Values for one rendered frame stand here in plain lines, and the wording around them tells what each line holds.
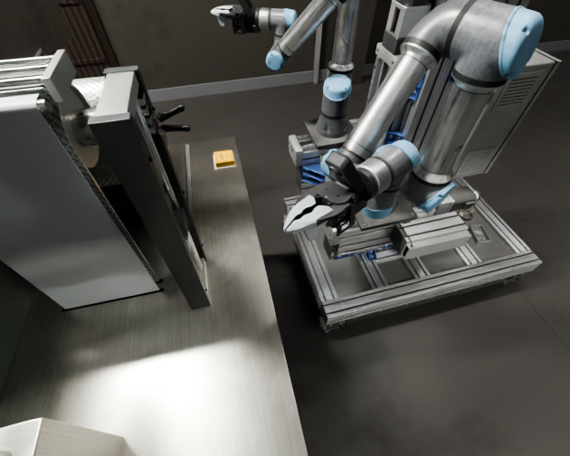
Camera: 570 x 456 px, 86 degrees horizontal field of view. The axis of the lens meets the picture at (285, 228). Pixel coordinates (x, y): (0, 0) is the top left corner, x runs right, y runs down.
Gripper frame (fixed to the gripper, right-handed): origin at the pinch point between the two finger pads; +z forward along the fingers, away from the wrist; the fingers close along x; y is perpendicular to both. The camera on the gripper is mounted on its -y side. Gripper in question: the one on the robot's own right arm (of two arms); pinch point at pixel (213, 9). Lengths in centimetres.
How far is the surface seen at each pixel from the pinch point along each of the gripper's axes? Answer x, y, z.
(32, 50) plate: -51, -7, 46
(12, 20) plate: -51, -16, 45
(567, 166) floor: 80, 136, -253
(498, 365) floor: -97, 112, -157
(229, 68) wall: 154, 121, 62
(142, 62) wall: 120, 102, 135
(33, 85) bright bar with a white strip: -105, -36, -17
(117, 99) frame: -105, -35, -29
